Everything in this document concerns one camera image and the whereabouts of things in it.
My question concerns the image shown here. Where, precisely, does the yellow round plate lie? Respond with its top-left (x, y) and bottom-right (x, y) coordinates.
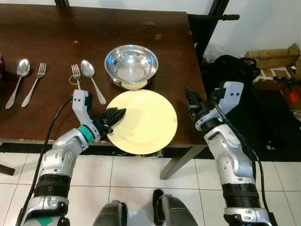
top-left (107, 89), bottom-right (178, 155)

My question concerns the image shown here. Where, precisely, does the black backpack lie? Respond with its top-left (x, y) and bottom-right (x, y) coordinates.
top-left (202, 55), bottom-right (261, 102)

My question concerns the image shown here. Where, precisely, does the stainless steel bowl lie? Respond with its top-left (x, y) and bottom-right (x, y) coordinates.
top-left (104, 45), bottom-right (159, 89)

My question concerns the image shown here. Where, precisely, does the silver metal spoon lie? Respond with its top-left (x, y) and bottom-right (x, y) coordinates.
top-left (5, 59), bottom-right (32, 110)
top-left (80, 60), bottom-right (107, 105)

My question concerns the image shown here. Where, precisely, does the brown wooden table leg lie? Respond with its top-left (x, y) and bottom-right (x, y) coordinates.
top-left (0, 163), bottom-right (15, 177)
top-left (159, 145), bottom-right (208, 181)

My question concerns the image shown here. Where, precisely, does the silver fork with rubber band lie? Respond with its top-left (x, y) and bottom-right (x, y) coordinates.
top-left (71, 64), bottom-right (82, 91)

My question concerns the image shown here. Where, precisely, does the black metal stand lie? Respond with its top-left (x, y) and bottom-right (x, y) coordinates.
top-left (188, 0), bottom-right (241, 62)

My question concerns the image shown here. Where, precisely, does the black floor mat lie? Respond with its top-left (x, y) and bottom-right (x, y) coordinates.
top-left (202, 87), bottom-right (301, 162)

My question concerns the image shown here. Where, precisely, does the silver metal fork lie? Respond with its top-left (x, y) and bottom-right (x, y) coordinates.
top-left (21, 62), bottom-right (47, 108)

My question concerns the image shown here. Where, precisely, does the small red item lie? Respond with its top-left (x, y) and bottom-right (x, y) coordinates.
top-left (287, 91), bottom-right (300, 105)

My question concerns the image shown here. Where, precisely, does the brown cardboard box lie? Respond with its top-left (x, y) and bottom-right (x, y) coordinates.
top-left (242, 43), bottom-right (301, 72)

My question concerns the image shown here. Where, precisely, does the grey robot left leg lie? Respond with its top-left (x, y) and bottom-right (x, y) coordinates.
top-left (92, 200), bottom-right (129, 226)

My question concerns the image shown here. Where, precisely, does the grey robot leg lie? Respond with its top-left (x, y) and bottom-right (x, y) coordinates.
top-left (152, 189), bottom-right (198, 226)
top-left (92, 200), bottom-right (129, 226)

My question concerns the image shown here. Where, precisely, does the grey robot right leg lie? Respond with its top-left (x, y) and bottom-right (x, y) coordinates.
top-left (152, 189), bottom-right (198, 226)

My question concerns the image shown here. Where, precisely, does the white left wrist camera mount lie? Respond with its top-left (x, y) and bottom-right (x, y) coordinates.
top-left (71, 90), bottom-right (94, 125)

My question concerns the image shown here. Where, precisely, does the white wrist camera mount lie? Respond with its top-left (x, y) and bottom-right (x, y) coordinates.
top-left (71, 90), bottom-right (94, 125)
top-left (214, 81), bottom-right (245, 116)

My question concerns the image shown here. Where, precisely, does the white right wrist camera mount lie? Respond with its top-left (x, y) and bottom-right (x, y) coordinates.
top-left (214, 81), bottom-right (245, 116)

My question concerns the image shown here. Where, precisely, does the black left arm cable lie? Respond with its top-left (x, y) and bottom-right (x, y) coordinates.
top-left (16, 97), bottom-right (76, 226)

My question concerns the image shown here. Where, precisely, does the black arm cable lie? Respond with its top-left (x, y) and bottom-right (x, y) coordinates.
top-left (16, 97), bottom-right (76, 226)
top-left (214, 101), bottom-right (267, 218)

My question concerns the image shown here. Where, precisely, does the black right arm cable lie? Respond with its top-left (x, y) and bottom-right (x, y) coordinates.
top-left (214, 101), bottom-right (267, 218)

